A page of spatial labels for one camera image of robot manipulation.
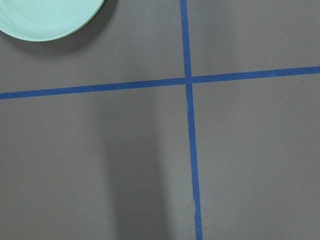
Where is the mint green plate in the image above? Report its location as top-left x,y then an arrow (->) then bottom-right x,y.
0,0 -> 104,42

